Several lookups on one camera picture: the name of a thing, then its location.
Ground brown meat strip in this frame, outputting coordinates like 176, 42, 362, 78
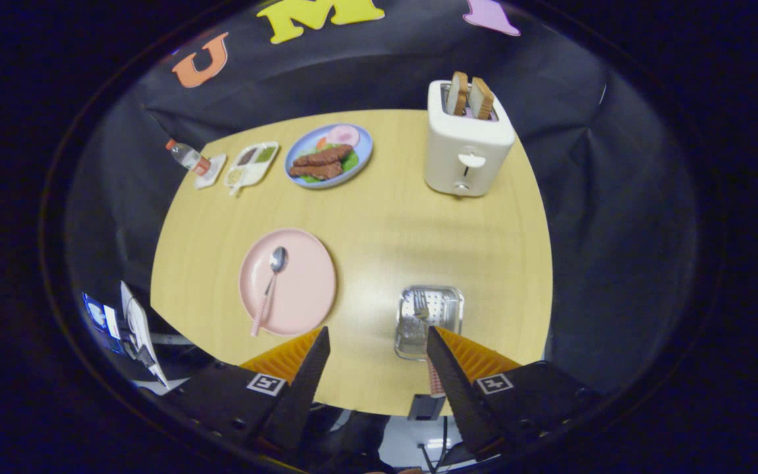
293, 144, 353, 167
289, 161, 343, 181

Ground perforated metal basket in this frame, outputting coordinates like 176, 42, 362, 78
394, 285, 465, 361

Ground spoon with red checked handle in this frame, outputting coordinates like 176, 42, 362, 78
251, 246, 289, 337

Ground white square coaster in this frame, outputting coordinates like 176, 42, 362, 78
195, 153, 227, 190

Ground blue plate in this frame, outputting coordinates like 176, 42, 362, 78
284, 123, 374, 190

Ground green lettuce leaves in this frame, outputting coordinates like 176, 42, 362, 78
300, 147, 360, 184

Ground laptop screen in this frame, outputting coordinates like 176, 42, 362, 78
83, 293, 123, 356

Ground pink plate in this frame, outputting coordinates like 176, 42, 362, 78
239, 228, 338, 337

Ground white divided condiment tray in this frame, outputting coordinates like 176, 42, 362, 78
224, 141, 280, 197

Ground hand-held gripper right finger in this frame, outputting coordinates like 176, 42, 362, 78
426, 326, 603, 461

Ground white toaster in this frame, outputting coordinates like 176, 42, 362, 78
424, 79, 516, 198

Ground black cable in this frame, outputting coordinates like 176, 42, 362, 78
418, 416, 451, 472

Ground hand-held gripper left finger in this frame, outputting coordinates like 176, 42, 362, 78
178, 326, 331, 461

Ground white board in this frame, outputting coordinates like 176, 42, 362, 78
120, 281, 170, 389

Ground fork with red checked handle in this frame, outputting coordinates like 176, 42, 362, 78
412, 290, 447, 397

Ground pink ham slice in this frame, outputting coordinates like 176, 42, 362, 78
325, 125, 361, 147

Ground small black box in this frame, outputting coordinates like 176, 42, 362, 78
407, 394, 447, 422

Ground clear bottle with red label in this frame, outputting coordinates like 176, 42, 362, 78
166, 139, 212, 176

